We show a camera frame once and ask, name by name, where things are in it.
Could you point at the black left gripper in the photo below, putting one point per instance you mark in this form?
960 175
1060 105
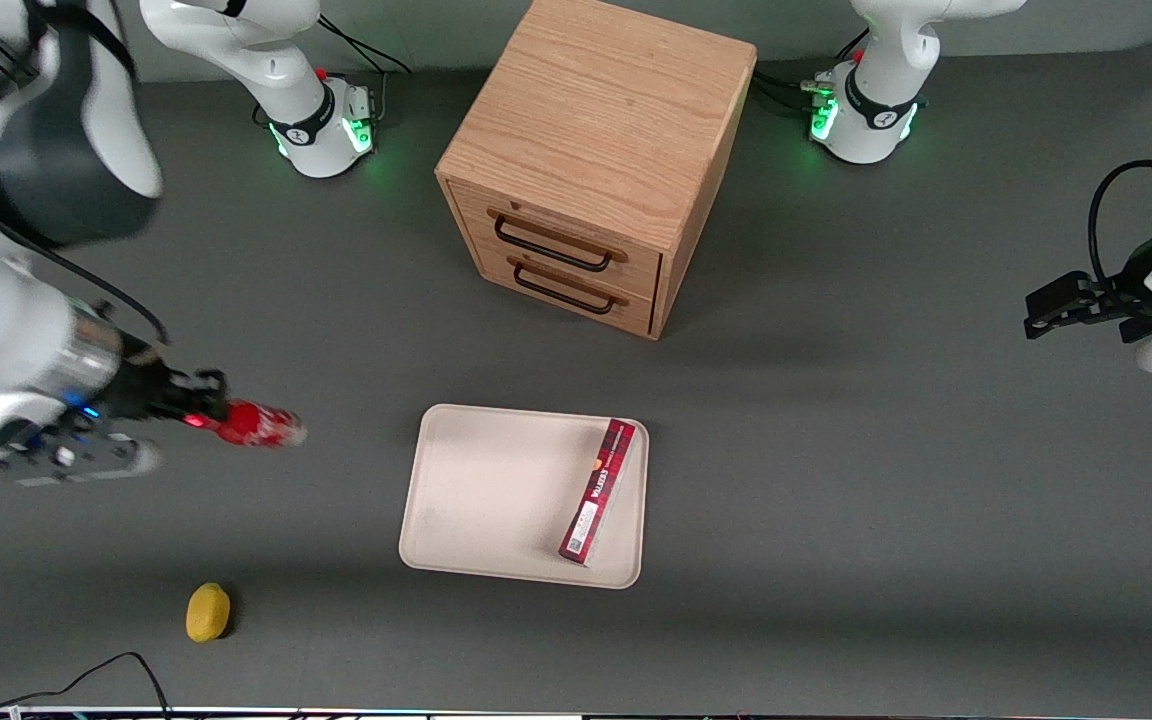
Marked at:
1132 281

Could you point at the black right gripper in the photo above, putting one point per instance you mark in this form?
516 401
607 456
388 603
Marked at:
144 390

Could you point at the red coke bottle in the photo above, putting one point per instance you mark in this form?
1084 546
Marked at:
261 425

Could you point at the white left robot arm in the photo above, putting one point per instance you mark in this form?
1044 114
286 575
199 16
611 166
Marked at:
881 80

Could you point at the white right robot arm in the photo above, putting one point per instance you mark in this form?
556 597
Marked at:
26 330

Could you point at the beige rectangular tray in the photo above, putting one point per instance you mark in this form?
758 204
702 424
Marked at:
496 490

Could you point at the yellow lemon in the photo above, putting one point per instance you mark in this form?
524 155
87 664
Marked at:
207 611

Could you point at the wooden drawer front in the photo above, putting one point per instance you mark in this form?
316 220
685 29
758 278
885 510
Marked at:
576 235
576 300

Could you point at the red plaid long box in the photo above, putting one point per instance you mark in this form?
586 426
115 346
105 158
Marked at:
598 490

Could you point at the wooden drawer cabinet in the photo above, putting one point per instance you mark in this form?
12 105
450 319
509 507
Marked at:
601 130

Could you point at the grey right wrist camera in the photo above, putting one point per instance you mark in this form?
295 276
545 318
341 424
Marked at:
86 462

